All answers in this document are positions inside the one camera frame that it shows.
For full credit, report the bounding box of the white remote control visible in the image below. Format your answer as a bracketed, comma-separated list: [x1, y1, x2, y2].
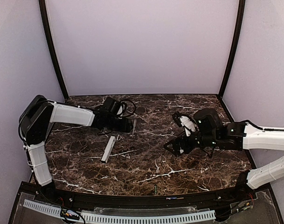
[101, 136, 116, 163]

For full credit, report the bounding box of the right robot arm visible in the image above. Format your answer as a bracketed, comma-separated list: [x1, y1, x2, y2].
[164, 108, 284, 192]

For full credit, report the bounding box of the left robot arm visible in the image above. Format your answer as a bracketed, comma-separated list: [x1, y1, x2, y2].
[18, 95, 134, 187]

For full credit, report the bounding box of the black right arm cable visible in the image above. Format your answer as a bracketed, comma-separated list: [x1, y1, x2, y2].
[203, 147, 216, 159]

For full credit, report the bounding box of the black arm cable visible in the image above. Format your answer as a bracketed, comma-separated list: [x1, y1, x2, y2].
[203, 147, 216, 159]
[118, 99, 137, 119]

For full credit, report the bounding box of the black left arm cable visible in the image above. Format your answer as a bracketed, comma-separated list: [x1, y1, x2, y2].
[118, 99, 137, 119]

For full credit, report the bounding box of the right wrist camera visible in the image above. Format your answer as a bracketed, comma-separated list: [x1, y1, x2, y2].
[172, 112, 183, 127]

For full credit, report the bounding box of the white cable duct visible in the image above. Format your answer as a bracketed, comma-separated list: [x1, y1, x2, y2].
[23, 199, 216, 224]

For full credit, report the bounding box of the black front rail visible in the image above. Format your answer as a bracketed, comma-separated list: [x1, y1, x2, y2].
[50, 186, 245, 210]

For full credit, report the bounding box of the black left frame post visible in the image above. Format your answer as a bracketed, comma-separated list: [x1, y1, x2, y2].
[38, 0, 69, 100]

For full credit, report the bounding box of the black frame post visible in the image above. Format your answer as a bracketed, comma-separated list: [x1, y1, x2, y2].
[218, 0, 246, 98]
[38, 0, 69, 100]

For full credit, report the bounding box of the black right frame post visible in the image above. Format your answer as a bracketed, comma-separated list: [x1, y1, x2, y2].
[218, 0, 246, 98]

